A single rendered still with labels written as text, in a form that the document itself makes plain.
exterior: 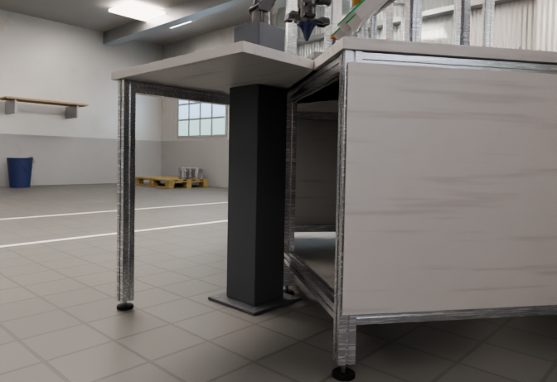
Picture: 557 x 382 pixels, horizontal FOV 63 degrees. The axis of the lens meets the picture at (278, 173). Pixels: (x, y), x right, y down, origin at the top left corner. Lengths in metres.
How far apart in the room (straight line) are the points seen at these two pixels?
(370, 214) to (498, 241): 0.37
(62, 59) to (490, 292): 8.88
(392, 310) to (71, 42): 8.92
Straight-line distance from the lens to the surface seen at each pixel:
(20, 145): 9.14
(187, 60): 1.39
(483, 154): 1.31
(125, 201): 1.72
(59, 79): 9.48
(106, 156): 9.73
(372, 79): 1.17
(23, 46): 9.36
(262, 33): 1.75
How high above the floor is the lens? 0.56
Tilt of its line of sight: 2 degrees down
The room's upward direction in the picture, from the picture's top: 1 degrees clockwise
